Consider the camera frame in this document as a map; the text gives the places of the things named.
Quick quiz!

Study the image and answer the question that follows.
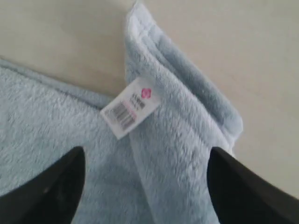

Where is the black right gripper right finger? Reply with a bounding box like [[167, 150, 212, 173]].
[[207, 147, 299, 224]]

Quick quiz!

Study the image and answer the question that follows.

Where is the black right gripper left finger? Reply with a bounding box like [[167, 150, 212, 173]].
[[0, 146, 85, 224]]

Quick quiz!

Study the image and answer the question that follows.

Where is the light blue fluffy towel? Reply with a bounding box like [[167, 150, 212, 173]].
[[0, 3, 243, 224]]

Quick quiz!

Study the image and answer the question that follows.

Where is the white barcode label tag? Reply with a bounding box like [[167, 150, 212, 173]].
[[100, 77, 161, 140]]

